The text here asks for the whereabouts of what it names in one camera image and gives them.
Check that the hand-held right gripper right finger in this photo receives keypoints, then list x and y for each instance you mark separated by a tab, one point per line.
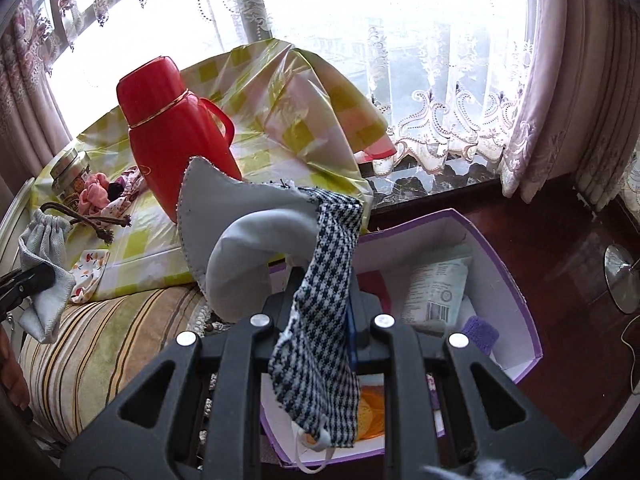
352	340

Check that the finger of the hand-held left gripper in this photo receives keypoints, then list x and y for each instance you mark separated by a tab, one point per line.
30	280

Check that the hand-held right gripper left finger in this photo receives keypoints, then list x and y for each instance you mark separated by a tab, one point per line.
270	310

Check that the houndstooth face mask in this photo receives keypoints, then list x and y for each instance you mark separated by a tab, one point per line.
320	320

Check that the green tissue pack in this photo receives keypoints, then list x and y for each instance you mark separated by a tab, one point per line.
440	285

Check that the purple sponge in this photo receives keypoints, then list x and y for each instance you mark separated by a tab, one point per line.
480	335

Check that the purple white cardboard box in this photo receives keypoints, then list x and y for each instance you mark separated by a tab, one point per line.
500	270

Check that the white floral cloth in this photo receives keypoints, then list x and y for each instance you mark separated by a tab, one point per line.
90	270

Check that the orange mesh cloth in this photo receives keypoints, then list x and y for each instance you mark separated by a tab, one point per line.
372	410

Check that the striped cushion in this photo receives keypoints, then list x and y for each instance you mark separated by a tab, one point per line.
110	350

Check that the pink scrunchie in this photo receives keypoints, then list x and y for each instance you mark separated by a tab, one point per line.
95	190

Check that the metal tin jar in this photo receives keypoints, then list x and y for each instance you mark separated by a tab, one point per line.
70	175

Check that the floral scrunchie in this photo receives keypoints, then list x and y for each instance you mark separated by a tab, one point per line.
130	180

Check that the dark marble window sill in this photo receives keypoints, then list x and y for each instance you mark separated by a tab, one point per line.
425	180

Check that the yellow checkered plastic tablecloth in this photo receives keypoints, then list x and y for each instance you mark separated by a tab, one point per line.
280	125

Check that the red thermos jug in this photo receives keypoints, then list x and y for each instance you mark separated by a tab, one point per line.
170	150

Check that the red plastic object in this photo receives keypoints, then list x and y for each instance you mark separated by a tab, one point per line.
380	150

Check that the pink drape curtain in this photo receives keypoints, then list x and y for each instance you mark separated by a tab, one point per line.
565	85
25	85

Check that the white lace sheer curtain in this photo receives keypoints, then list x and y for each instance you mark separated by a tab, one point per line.
440	110

